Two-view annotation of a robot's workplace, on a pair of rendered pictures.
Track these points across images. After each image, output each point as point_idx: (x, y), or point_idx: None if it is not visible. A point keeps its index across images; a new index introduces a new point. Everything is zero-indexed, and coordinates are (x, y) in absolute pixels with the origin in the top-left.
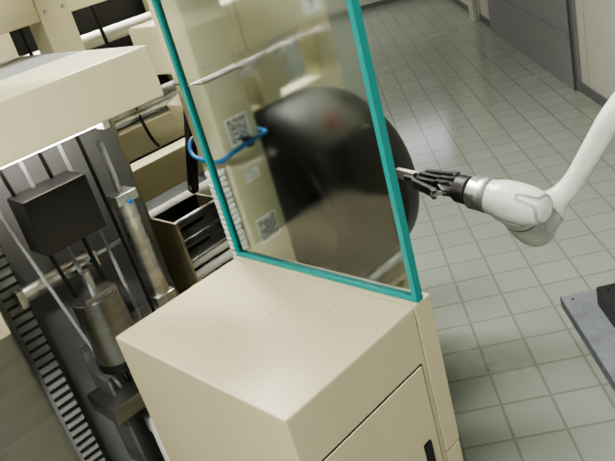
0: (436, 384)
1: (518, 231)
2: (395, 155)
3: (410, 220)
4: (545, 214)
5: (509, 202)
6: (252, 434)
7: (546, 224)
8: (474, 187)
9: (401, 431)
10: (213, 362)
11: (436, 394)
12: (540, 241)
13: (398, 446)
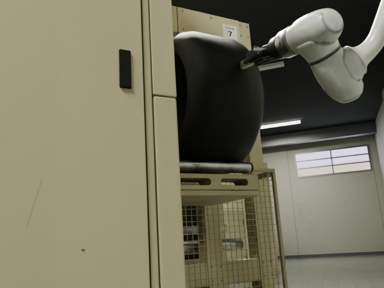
0: (155, 12)
1: (318, 62)
2: (244, 58)
3: (250, 112)
4: (333, 21)
5: (303, 18)
6: None
7: (344, 58)
8: (283, 30)
9: (92, 6)
10: None
11: (153, 22)
12: (342, 82)
13: (82, 16)
